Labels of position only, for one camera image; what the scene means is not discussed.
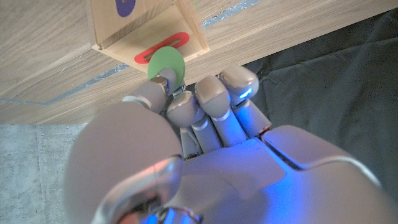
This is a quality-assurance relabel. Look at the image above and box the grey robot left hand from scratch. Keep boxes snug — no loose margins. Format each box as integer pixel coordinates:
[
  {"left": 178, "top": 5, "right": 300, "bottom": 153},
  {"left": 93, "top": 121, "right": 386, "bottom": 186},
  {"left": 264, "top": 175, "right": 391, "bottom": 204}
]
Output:
[{"left": 63, "top": 64, "right": 398, "bottom": 224}]

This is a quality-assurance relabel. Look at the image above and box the green round coin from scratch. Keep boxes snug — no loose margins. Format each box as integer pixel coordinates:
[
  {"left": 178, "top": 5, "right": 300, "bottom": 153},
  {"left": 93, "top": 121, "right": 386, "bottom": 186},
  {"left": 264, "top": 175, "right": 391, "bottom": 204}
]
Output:
[{"left": 147, "top": 45, "right": 186, "bottom": 91}]

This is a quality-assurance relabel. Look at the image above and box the wooden slotted box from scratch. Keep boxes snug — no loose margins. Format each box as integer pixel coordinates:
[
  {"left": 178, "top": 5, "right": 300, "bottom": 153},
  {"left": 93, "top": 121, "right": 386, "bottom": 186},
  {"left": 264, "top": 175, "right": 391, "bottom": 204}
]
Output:
[{"left": 85, "top": 0, "right": 210, "bottom": 74}]

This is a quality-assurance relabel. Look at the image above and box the black backdrop curtain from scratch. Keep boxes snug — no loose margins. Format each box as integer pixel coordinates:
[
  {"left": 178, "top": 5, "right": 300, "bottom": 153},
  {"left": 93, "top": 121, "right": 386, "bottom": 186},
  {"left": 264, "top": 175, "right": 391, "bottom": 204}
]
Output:
[{"left": 186, "top": 9, "right": 398, "bottom": 200}]

